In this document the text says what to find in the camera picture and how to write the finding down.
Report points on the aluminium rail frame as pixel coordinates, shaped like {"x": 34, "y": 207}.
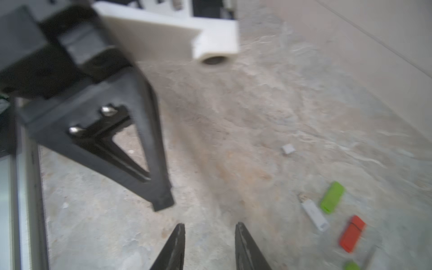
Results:
{"x": 23, "y": 229}

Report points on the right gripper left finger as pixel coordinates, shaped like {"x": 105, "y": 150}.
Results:
{"x": 172, "y": 255}

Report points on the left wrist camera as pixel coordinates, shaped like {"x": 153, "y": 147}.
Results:
{"x": 201, "y": 32}

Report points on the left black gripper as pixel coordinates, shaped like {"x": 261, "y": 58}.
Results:
{"x": 47, "y": 46}

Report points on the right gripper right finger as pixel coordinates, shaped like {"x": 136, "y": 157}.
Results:
{"x": 247, "y": 253}

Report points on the white usb drive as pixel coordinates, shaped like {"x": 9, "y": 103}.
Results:
{"x": 313, "y": 213}

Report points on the green usb cap upper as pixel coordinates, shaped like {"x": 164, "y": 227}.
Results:
{"x": 351, "y": 265}

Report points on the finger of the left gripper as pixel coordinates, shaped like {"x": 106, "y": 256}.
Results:
{"x": 81, "y": 122}

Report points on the red usb drive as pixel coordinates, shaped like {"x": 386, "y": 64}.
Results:
{"x": 352, "y": 234}

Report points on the white usb cap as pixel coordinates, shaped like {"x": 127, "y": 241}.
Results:
{"x": 288, "y": 149}

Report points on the green usb drive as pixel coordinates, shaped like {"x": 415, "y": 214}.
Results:
{"x": 332, "y": 197}

